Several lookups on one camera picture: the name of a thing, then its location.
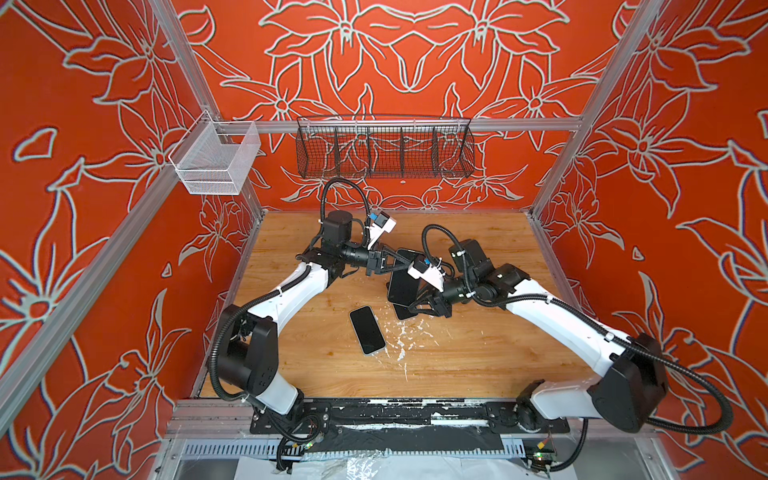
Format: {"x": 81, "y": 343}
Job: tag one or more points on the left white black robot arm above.
{"x": 243, "y": 361}

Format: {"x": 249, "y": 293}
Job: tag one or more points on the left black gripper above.
{"x": 391, "y": 256}

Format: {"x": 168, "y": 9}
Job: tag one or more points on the phone in white case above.
{"x": 367, "y": 330}

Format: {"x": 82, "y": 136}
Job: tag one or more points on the phone in pink case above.
{"x": 404, "y": 312}

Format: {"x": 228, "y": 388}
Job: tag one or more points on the phone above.
{"x": 367, "y": 330}
{"x": 404, "y": 312}
{"x": 403, "y": 288}

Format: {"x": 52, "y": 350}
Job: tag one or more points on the clear plastic bin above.
{"x": 207, "y": 162}

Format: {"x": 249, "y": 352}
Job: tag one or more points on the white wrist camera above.
{"x": 421, "y": 268}
{"x": 378, "y": 223}

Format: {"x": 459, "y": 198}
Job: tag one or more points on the black wire basket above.
{"x": 384, "y": 147}

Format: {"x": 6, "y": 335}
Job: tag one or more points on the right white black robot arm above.
{"x": 629, "y": 372}

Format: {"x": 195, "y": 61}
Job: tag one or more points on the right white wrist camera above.
{"x": 421, "y": 268}

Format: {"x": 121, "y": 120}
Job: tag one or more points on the aluminium frame rails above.
{"x": 147, "y": 145}

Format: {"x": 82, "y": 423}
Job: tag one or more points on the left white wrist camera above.
{"x": 378, "y": 223}

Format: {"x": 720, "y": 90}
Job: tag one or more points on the small green circuit board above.
{"x": 539, "y": 459}

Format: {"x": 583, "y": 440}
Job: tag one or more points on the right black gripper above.
{"x": 423, "y": 299}

